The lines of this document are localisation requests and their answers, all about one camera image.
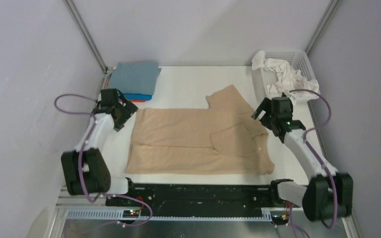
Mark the orange folded t shirt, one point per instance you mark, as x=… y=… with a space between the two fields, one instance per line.
x=106 y=84

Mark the white plastic laundry basket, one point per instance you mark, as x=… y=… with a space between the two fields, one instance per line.
x=284 y=74

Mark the grey-blue folded t shirt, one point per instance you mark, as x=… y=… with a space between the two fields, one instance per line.
x=135 y=77

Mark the right small circuit board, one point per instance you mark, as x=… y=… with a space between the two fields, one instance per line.
x=280 y=220

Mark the beige t shirt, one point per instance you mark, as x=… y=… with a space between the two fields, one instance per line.
x=221 y=139

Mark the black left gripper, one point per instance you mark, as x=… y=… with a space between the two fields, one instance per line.
x=128 y=109

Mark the right aluminium frame post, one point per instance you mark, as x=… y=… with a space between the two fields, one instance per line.
x=326 y=18

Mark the left aluminium frame post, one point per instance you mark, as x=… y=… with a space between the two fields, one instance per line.
x=78 y=20

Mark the white crumpled t shirt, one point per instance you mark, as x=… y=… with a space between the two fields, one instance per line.
x=289 y=77

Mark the small circuit board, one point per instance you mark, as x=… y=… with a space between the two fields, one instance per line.
x=280 y=220
x=131 y=213

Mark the front aluminium rail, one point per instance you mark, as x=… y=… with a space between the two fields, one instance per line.
x=82 y=208

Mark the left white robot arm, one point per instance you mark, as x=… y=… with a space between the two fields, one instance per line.
x=84 y=168

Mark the left small circuit board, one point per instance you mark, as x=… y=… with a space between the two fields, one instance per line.
x=131 y=213

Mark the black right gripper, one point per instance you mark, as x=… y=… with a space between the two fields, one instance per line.
x=266 y=105

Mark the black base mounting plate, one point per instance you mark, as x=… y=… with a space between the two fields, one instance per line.
x=199 y=200

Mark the bright blue folded t shirt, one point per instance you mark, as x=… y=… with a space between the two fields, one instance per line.
x=138 y=96

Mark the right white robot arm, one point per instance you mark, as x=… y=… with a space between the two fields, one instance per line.
x=312 y=170

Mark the aluminium frame post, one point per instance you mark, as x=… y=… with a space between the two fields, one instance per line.
x=326 y=18
x=78 y=20

